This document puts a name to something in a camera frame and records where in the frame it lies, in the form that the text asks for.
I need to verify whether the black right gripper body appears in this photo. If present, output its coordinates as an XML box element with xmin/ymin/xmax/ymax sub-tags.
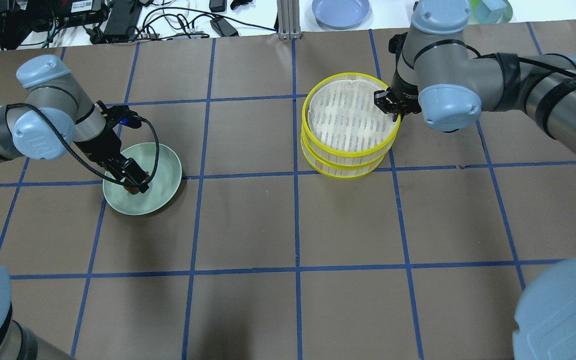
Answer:
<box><xmin>373</xmin><ymin>88</ymin><xmax>422</xmax><ymax>123</ymax></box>

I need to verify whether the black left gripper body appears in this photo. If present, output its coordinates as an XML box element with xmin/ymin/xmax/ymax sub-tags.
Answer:
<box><xmin>74</xmin><ymin>128</ymin><xmax>151</xmax><ymax>194</ymax></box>

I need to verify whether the yellow steamer basket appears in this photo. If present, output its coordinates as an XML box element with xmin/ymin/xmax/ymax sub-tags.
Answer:
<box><xmin>300</xmin><ymin>134</ymin><xmax>394</xmax><ymax>180</ymax></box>
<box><xmin>301</xmin><ymin>71</ymin><xmax>402</xmax><ymax>158</ymax></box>

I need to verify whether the brown bun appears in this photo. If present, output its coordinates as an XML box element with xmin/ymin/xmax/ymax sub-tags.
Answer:
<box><xmin>123</xmin><ymin>186</ymin><xmax>140</xmax><ymax>195</ymax></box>

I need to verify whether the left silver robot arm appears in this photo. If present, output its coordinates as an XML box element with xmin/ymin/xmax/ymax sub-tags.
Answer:
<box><xmin>0</xmin><ymin>54</ymin><xmax>156</xmax><ymax>360</ymax></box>

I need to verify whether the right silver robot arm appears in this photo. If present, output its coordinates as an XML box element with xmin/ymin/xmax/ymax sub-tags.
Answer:
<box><xmin>374</xmin><ymin>0</ymin><xmax>576</xmax><ymax>360</ymax></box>

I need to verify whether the pale green plate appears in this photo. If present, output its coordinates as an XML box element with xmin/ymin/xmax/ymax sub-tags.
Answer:
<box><xmin>102</xmin><ymin>143</ymin><xmax>183</xmax><ymax>215</ymax></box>

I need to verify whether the blue plate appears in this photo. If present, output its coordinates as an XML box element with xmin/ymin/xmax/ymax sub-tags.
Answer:
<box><xmin>310</xmin><ymin>0</ymin><xmax>371</xmax><ymax>30</ymax></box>

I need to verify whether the blue foam block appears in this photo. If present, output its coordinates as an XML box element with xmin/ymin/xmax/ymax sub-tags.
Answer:
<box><xmin>474</xmin><ymin>0</ymin><xmax>508</xmax><ymax>24</ymax></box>

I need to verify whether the green glass bowl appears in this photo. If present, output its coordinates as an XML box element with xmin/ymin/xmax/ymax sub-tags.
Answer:
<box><xmin>469</xmin><ymin>0</ymin><xmax>514</xmax><ymax>25</ymax></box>

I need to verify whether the black power adapter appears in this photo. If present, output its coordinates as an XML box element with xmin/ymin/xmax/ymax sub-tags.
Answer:
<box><xmin>209</xmin><ymin>17</ymin><xmax>240</xmax><ymax>38</ymax></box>

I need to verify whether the aluminium frame post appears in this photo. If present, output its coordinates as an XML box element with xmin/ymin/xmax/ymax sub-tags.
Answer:
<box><xmin>276</xmin><ymin>0</ymin><xmax>303</xmax><ymax>40</ymax></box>

